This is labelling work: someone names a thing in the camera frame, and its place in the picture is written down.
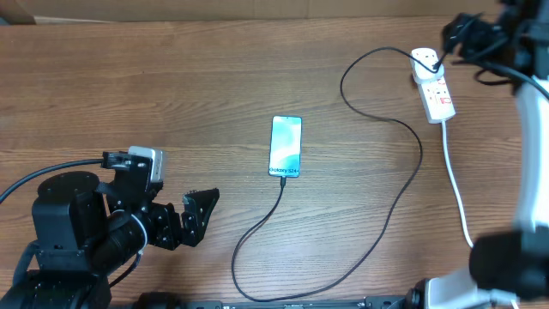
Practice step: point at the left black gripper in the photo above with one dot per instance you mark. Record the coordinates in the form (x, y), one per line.
(194, 221)

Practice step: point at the Samsung Galaxy smartphone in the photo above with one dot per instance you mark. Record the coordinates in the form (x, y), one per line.
(285, 147)

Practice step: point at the white USB charger plug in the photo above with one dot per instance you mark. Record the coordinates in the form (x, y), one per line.
(425, 65)

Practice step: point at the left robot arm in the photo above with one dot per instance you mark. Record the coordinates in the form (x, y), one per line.
(87, 229)

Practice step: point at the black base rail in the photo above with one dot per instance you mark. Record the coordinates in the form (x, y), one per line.
(166, 301)

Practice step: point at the white power strip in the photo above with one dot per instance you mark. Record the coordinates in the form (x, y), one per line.
(436, 99)

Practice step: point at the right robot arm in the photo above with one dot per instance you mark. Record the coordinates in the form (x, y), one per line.
(504, 268)

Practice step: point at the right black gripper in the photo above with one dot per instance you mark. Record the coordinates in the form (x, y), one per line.
(477, 33)

